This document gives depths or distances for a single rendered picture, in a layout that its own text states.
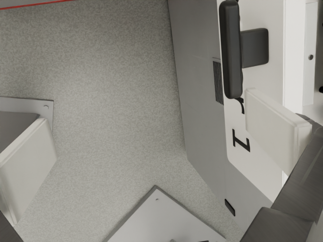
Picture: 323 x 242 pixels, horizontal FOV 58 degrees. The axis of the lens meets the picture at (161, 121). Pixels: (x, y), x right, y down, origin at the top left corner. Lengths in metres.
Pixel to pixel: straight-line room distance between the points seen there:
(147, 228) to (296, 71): 1.23
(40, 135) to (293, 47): 0.18
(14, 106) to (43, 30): 0.29
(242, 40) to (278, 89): 0.05
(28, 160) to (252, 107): 0.13
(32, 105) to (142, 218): 0.67
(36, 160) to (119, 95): 0.99
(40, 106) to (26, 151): 0.98
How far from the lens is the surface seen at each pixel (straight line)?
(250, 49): 0.24
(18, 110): 1.17
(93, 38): 1.12
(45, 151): 0.19
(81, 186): 1.29
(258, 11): 0.26
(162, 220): 1.40
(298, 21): 0.24
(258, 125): 0.18
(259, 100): 0.17
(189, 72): 0.96
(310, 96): 0.37
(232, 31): 0.23
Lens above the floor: 1.12
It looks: 67 degrees down
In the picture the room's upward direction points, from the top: 141 degrees clockwise
